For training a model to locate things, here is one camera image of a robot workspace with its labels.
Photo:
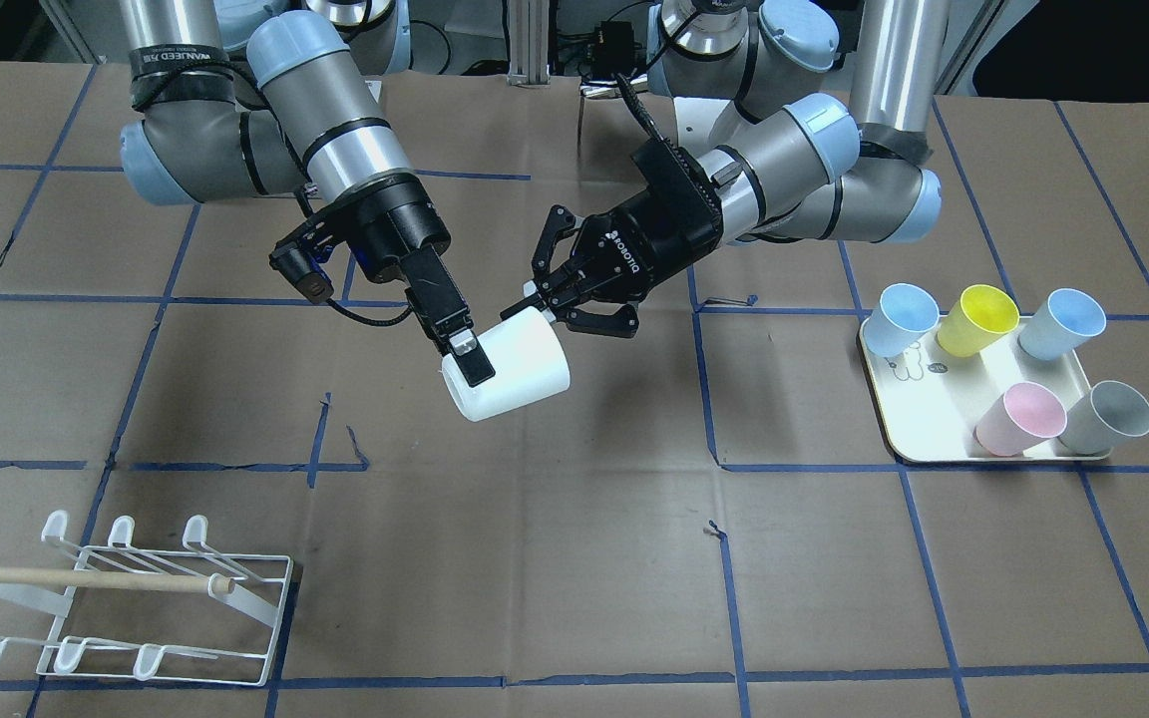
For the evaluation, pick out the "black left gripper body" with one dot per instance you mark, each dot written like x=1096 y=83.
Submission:
x=631 y=247

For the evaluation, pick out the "white plastic cup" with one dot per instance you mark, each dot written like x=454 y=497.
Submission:
x=529 y=366

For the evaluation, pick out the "wooden rack dowel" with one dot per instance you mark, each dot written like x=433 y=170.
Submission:
x=122 y=580

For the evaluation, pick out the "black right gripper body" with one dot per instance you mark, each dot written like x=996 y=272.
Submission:
x=413 y=225

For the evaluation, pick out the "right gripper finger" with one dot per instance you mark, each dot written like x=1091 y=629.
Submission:
x=443 y=313

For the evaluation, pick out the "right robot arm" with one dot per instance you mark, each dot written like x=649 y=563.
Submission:
x=300 y=113

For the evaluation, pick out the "pink plastic cup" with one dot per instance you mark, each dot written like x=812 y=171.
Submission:
x=1025 y=415

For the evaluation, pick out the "light blue plastic cup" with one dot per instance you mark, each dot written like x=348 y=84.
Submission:
x=904 y=314

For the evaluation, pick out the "white wire cup rack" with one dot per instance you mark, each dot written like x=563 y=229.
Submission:
x=152 y=636

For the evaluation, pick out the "cream rabbit print tray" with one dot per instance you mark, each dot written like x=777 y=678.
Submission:
x=929 y=401

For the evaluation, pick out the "black power adapter box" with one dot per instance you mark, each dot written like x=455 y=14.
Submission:
x=612 y=50

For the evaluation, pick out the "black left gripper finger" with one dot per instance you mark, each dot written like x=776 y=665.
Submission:
x=554 y=288
x=622 y=324

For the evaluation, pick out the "yellow plastic cup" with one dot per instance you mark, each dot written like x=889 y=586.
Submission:
x=982 y=315

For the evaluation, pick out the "grey plastic cup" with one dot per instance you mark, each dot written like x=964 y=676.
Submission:
x=1108 y=415

